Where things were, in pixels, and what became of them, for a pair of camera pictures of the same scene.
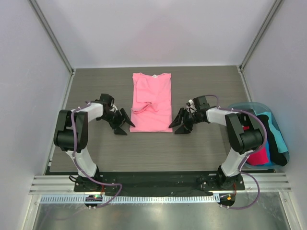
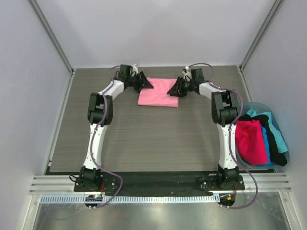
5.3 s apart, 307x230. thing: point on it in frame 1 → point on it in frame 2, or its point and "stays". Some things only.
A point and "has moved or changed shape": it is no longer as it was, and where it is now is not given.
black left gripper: x=117 y=130 → x=143 y=83
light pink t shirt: x=151 y=107 has moved or changed shape
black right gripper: x=187 y=120 → x=181 y=86
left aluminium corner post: x=46 y=26 stays
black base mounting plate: x=158 y=183 stays
